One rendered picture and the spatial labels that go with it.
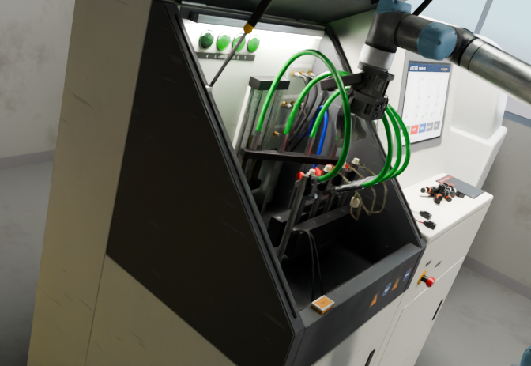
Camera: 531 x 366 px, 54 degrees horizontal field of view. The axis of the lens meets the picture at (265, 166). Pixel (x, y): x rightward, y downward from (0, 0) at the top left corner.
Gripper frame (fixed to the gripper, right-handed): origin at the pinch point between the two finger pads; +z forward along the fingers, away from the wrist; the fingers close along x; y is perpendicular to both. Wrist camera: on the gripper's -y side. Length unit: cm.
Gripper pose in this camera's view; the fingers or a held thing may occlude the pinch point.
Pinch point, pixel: (339, 141)
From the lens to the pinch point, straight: 131.9
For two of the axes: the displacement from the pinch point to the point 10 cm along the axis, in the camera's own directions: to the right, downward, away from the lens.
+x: 6.1, -1.3, 7.8
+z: -2.6, 9.0, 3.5
